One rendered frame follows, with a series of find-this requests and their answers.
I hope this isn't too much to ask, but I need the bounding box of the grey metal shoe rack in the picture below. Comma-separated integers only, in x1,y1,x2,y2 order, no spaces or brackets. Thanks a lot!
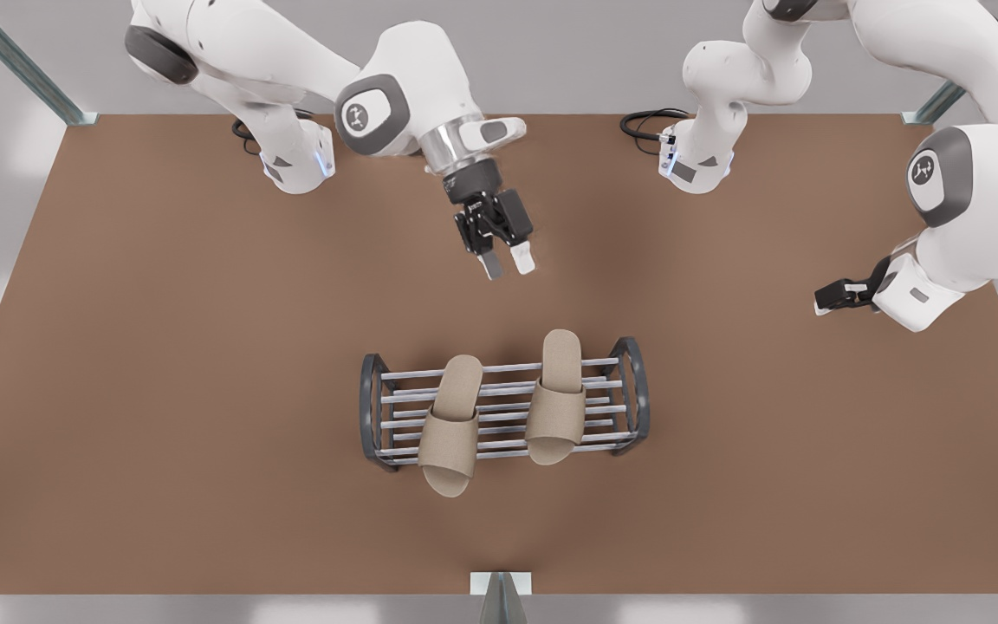
359,336,651,473

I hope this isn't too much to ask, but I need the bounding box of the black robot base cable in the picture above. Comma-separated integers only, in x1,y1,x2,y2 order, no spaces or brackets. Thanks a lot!
619,108,692,157
231,108,316,157

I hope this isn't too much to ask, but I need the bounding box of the beige open-toe slipper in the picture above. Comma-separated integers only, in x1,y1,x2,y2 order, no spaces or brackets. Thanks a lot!
418,354,485,498
523,328,587,466

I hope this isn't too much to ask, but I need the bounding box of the silver frame post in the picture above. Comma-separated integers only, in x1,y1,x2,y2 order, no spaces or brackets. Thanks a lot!
0,0,100,127
470,571,533,624
901,0,998,126

